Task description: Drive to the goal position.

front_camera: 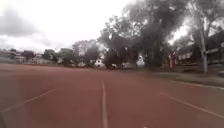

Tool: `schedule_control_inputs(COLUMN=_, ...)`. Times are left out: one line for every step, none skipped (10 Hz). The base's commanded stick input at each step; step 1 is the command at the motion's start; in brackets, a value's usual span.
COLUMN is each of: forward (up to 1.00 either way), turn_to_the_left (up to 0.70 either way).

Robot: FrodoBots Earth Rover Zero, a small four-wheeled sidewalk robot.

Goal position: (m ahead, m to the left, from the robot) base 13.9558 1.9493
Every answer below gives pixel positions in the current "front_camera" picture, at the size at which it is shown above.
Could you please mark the dark building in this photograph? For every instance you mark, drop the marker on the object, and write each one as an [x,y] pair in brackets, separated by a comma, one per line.
[215,50]

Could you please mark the row of low houses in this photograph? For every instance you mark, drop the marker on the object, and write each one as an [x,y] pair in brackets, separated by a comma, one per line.
[36,60]

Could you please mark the grass verge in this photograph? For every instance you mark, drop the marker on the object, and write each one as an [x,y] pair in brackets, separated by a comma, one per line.
[186,77]

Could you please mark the group of large trees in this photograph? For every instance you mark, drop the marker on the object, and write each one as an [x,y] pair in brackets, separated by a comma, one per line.
[150,30]

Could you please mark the grey pole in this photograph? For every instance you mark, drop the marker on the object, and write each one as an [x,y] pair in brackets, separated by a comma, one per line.
[203,53]

